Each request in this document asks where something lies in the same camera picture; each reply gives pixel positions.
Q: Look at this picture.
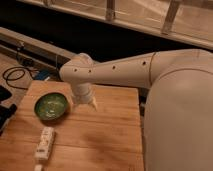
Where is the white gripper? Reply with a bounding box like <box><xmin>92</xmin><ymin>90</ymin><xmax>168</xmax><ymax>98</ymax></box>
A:
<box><xmin>71</xmin><ymin>83</ymin><xmax>98</xmax><ymax>111</ymax></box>

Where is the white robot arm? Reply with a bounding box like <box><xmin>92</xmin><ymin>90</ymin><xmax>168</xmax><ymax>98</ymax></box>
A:
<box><xmin>60</xmin><ymin>49</ymin><xmax>213</xmax><ymax>171</ymax></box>

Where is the green ceramic bowl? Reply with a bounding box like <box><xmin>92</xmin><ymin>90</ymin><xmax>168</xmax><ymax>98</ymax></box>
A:
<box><xmin>34</xmin><ymin>92</ymin><xmax>69</xmax><ymax>121</ymax></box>

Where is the blue object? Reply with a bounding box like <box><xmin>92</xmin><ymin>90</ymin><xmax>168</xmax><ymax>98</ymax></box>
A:
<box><xmin>34</xmin><ymin>70</ymin><xmax>50</xmax><ymax>80</ymax></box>

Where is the black device at left edge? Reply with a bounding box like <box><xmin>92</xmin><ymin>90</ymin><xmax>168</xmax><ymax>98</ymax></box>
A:
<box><xmin>0</xmin><ymin>85</ymin><xmax>17</xmax><ymax>135</ymax></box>

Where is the window frame rail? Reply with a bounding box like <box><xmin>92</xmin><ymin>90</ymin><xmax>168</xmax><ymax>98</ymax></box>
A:
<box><xmin>18</xmin><ymin>0</ymin><xmax>213</xmax><ymax>50</ymax></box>

